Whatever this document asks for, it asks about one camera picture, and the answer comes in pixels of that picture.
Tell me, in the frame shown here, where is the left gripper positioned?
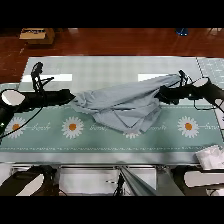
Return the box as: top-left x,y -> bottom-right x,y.
49,88 -> 77,107

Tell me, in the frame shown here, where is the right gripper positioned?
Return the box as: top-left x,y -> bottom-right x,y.
154,84 -> 188,106

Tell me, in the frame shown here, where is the grey shirt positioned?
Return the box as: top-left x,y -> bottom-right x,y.
69,73 -> 183,134

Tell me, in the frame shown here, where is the blue object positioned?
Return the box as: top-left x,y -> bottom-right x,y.
175,27 -> 190,37

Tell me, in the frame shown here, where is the cardboard box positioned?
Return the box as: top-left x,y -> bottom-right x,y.
18,27 -> 56,46

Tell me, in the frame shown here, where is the white garment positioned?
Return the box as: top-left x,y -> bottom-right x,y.
194,143 -> 224,171

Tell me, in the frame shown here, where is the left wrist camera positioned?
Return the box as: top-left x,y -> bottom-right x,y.
30,61 -> 55,93

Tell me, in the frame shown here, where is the black cable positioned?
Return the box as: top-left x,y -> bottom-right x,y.
0,99 -> 46,140

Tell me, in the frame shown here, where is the silver frame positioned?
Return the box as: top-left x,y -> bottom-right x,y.
0,161 -> 224,197

